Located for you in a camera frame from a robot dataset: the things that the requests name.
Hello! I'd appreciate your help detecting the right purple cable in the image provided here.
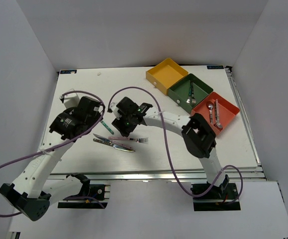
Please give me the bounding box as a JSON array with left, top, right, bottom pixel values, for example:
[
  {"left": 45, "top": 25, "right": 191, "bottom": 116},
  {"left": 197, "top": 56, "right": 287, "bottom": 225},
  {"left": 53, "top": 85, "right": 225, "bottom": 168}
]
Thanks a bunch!
[{"left": 108, "top": 86, "right": 244, "bottom": 205}]

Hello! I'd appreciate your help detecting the right blue table label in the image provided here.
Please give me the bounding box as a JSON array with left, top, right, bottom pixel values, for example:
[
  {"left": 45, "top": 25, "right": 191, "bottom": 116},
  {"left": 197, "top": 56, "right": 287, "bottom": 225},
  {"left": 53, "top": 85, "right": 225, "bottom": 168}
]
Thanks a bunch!
[{"left": 206, "top": 65, "right": 224, "bottom": 70}]

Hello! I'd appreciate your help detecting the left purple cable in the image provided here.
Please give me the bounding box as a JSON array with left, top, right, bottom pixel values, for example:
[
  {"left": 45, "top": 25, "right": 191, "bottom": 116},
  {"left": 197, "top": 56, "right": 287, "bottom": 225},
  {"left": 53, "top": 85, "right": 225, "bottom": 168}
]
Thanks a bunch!
[{"left": 0, "top": 90, "right": 106, "bottom": 217}]

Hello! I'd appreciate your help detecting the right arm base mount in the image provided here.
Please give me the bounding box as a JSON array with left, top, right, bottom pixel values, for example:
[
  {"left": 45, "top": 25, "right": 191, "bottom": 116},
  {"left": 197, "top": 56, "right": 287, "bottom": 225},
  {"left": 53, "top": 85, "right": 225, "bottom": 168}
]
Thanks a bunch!
[{"left": 193, "top": 183, "right": 241, "bottom": 212}]

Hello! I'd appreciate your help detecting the blue table label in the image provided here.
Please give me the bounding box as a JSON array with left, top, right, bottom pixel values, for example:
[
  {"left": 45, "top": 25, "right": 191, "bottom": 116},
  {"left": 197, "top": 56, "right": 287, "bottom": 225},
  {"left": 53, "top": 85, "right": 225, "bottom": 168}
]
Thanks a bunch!
[
  {"left": 206, "top": 65, "right": 224, "bottom": 70},
  {"left": 59, "top": 69, "right": 77, "bottom": 74}
]

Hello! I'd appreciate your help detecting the green handled fork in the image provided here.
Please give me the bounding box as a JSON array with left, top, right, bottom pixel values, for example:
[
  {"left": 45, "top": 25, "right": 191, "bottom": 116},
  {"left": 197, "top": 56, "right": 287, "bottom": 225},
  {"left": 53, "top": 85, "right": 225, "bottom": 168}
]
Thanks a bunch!
[{"left": 187, "top": 81, "right": 192, "bottom": 105}]

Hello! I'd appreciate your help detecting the dark handled fork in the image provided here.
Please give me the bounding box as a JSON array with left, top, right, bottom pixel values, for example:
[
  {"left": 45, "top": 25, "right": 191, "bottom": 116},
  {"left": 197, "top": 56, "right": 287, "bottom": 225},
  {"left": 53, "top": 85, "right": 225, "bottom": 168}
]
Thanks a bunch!
[{"left": 191, "top": 81, "right": 196, "bottom": 106}]

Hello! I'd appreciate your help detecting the pink handled fork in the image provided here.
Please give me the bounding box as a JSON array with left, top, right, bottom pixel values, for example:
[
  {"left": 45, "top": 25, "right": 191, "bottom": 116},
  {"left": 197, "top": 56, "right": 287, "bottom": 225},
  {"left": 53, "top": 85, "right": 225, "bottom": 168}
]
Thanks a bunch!
[{"left": 108, "top": 136, "right": 149, "bottom": 144}]

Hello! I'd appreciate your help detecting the pink handled knife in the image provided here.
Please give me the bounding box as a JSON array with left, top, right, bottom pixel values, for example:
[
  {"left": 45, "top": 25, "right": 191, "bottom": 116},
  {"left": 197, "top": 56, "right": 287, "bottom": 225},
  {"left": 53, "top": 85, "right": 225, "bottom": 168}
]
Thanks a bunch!
[{"left": 93, "top": 134, "right": 132, "bottom": 149}]

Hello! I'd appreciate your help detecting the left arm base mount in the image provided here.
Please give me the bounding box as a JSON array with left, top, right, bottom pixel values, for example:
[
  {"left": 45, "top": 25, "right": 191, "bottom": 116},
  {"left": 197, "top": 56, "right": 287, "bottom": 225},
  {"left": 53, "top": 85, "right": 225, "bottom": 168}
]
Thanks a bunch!
[{"left": 57, "top": 173, "right": 110, "bottom": 209}]

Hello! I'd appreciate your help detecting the purple cable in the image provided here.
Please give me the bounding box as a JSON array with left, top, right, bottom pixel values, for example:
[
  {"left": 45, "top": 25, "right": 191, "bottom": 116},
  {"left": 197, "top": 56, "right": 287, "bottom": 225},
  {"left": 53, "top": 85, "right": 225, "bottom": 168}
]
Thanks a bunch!
[
  {"left": 0, "top": 90, "right": 106, "bottom": 217},
  {"left": 108, "top": 86, "right": 244, "bottom": 205}
]

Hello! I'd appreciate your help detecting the green container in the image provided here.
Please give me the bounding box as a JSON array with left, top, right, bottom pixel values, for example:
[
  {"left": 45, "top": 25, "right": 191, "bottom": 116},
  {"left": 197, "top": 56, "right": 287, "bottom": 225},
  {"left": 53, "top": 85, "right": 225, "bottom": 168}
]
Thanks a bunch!
[{"left": 168, "top": 73, "right": 213, "bottom": 114}]

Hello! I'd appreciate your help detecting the orange container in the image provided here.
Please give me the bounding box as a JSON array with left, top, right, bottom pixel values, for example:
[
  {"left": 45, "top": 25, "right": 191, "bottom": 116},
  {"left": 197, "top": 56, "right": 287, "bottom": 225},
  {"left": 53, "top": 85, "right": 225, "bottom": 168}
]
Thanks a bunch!
[{"left": 191, "top": 92, "right": 240, "bottom": 136}]

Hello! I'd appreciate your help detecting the left blue table label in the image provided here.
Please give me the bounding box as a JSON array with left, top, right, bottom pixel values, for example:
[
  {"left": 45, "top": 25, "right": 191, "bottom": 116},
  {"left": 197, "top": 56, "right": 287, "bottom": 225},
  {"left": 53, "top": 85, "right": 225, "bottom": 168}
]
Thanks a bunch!
[{"left": 59, "top": 69, "right": 77, "bottom": 74}]

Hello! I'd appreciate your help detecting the green handled knife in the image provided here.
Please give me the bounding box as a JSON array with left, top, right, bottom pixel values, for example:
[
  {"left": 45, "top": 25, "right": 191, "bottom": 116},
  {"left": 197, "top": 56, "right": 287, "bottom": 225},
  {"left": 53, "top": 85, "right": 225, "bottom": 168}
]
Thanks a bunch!
[{"left": 101, "top": 120, "right": 114, "bottom": 134}]

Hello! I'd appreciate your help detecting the dark handled knife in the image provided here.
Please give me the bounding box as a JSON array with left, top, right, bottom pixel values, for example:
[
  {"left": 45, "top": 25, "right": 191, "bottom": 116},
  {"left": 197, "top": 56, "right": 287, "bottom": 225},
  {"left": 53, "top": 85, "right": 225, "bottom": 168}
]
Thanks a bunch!
[{"left": 93, "top": 138, "right": 134, "bottom": 152}]

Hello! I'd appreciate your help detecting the dark handled spoon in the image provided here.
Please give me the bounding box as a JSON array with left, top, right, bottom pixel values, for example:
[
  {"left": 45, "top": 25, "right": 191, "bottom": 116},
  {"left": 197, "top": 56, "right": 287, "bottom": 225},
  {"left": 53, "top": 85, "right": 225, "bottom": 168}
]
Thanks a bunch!
[{"left": 206, "top": 102, "right": 214, "bottom": 124}]

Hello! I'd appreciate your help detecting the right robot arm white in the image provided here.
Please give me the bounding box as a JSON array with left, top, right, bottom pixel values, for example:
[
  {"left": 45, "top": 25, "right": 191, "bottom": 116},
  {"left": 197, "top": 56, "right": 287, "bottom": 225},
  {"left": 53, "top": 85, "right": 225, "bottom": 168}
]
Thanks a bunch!
[{"left": 109, "top": 97, "right": 229, "bottom": 199}]

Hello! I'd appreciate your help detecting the pink handled spoon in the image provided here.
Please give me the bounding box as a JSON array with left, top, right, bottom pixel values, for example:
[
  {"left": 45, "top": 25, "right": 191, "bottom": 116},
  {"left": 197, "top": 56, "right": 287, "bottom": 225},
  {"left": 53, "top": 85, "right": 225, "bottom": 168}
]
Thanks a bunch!
[{"left": 215, "top": 99, "right": 223, "bottom": 129}]

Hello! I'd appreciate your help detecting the yellow container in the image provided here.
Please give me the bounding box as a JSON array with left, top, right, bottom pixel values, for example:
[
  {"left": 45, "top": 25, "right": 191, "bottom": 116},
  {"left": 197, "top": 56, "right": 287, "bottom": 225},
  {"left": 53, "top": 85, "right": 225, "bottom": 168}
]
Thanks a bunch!
[{"left": 146, "top": 58, "right": 188, "bottom": 95}]

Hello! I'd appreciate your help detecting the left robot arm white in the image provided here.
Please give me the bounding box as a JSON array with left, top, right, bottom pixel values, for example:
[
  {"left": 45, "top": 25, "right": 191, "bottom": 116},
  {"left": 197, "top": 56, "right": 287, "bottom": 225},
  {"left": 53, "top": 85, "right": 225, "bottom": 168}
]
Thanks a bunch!
[{"left": 0, "top": 96, "right": 102, "bottom": 221}]

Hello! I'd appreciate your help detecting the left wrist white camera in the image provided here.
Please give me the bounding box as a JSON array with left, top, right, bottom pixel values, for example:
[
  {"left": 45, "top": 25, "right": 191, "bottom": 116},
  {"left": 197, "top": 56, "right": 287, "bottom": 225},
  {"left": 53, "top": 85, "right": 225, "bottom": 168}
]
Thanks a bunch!
[{"left": 60, "top": 89, "right": 80, "bottom": 109}]

